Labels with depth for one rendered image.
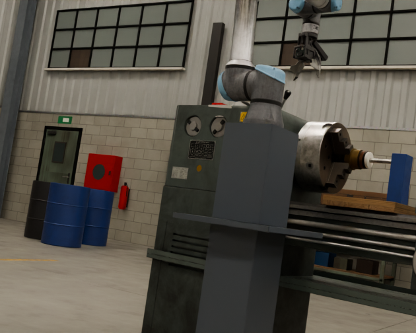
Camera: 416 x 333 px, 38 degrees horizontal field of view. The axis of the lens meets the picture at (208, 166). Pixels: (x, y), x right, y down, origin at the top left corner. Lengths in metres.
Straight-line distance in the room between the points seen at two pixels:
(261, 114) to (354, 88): 7.76
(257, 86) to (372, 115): 7.56
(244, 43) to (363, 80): 7.66
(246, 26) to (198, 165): 0.74
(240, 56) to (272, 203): 0.58
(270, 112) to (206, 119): 0.65
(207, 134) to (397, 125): 7.00
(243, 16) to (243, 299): 1.05
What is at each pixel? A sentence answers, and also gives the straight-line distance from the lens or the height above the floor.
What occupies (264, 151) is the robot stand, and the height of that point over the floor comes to 1.00.
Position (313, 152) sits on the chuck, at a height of 1.08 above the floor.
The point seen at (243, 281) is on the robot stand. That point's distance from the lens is 2.10.
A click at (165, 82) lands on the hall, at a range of 11.67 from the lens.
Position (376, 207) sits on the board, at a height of 0.88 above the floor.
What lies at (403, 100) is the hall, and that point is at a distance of 9.64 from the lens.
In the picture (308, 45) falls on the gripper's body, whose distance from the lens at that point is 2.76.
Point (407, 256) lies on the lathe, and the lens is 2.36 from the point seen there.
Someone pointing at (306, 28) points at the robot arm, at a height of 1.63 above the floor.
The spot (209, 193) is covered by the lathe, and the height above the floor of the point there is 0.85.
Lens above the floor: 0.76
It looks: 4 degrees up
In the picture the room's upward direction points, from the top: 8 degrees clockwise
